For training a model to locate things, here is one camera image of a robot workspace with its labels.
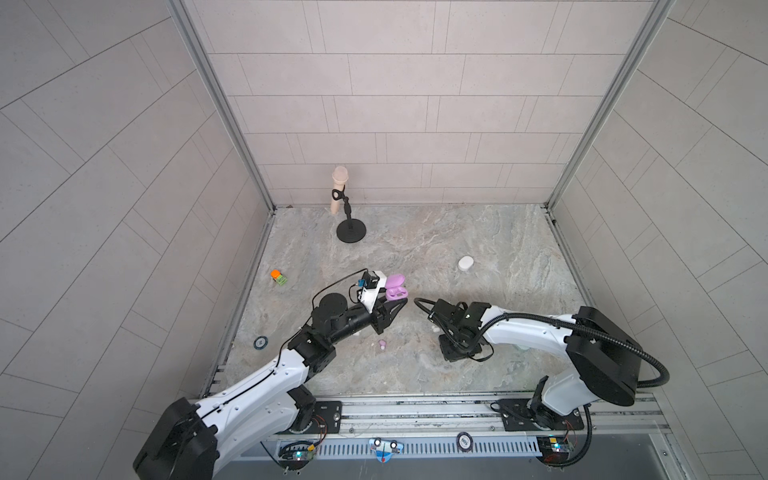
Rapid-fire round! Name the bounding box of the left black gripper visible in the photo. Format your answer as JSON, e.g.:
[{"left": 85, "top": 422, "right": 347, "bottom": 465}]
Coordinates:
[{"left": 322, "top": 290, "right": 405, "bottom": 348}]

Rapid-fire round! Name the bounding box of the purple earbud case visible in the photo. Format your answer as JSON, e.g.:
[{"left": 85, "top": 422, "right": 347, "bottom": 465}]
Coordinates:
[{"left": 385, "top": 274, "right": 408, "bottom": 301}]

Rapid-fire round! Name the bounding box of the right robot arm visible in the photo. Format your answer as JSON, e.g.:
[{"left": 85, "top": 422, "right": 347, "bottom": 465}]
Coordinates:
[{"left": 417, "top": 299, "right": 641, "bottom": 416}]

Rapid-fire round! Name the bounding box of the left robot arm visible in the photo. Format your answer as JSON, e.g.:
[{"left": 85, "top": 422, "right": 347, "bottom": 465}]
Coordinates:
[{"left": 133, "top": 293, "right": 407, "bottom": 479}]

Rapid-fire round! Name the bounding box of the white earbud case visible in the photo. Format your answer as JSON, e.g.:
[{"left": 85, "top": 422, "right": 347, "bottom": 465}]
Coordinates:
[{"left": 458, "top": 256, "right": 474, "bottom": 272}]

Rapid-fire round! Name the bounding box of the black microphone stand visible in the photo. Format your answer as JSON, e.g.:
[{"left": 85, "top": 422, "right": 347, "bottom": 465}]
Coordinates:
[{"left": 332, "top": 188, "right": 367, "bottom": 244}]

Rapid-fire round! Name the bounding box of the small black round disc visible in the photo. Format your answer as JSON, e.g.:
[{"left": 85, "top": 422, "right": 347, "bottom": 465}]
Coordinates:
[{"left": 456, "top": 432, "right": 474, "bottom": 453}]

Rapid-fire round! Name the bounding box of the orange green small toy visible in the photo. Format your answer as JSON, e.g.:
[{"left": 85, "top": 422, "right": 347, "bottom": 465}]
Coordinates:
[{"left": 270, "top": 269, "right": 287, "bottom": 285}]

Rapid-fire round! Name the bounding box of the beige microphone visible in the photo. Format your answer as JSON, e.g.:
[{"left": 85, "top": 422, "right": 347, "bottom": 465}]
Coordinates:
[{"left": 330, "top": 166, "right": 349, "bottom": 215}]

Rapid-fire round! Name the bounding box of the blue white clip gadget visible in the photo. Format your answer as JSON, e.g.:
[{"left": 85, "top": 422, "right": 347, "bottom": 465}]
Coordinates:
[{"left": 369, "top": 437, "right": 404, "bottom": 463}]

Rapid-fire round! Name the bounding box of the right green circuit board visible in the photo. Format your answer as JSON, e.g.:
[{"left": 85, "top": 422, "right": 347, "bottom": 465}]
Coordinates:
[{"left": 536, "top": 436, "right": 572, "bottom": 465}]

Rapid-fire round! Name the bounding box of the green circuit board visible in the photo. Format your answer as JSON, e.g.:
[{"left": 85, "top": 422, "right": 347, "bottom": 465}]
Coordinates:
[
  {"left": 536, "top": 436, "right": 572, "bottom": 465},
  {"left": 278, "top": 441, "right": 317, "bottom": 470}
]

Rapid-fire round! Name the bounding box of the left green circuit board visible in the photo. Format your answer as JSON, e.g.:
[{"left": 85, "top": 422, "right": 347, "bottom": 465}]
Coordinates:
[{"left": 278, "top": 441, "right": 317, "bottom": 470}]

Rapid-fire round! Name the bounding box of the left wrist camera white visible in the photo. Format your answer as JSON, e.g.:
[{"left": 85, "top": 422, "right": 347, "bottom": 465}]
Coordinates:
[{"left": 358, "top": 270, "right": 387, "bottom": 313}]

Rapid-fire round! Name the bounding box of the aluminium front rail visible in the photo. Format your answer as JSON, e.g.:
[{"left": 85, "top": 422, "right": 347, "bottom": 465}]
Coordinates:
[{"left": 167, "top": 391, "right": 667, "bottom": 444}]

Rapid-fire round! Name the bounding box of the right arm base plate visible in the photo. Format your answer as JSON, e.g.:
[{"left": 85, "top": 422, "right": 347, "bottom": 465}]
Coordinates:
[{"left": 491, "top": 398, "right": 585, "bottom": 432}]

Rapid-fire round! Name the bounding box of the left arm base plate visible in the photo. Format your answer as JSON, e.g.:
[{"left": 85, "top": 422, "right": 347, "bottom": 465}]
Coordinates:
[{"left": 288, "top": 401, "right": 343, "bottom": 435}]

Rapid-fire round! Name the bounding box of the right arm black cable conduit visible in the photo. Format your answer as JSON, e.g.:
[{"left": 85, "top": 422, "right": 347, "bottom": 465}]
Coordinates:
[{"left": 413, "top": 296, "right": 671, "bottom": 469}]

